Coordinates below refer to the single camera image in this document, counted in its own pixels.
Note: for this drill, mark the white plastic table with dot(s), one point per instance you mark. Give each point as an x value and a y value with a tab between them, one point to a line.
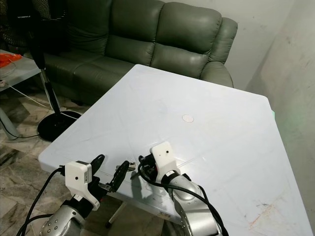
197	147

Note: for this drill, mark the white round table cap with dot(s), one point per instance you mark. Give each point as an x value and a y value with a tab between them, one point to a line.
187	118

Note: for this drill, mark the orange plastic bag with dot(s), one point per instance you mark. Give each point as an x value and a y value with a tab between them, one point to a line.
10	60

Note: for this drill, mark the green leather sofa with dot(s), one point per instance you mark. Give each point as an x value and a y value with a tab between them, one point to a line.
157	44

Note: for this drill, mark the black pedestal fan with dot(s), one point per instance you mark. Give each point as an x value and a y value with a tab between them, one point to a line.
59	125

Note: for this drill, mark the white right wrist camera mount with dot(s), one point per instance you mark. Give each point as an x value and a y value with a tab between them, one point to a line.
165	156

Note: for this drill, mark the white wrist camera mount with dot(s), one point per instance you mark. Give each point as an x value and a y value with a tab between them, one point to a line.
76	174
165	156

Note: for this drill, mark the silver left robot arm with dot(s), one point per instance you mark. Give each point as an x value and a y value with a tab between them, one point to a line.
59	223

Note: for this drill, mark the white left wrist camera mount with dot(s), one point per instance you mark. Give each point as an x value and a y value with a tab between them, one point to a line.
76	174

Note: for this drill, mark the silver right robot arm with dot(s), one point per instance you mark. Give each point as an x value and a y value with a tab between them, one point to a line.
194	216

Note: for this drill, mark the pale glass side table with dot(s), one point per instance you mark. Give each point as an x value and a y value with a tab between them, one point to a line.
19	73

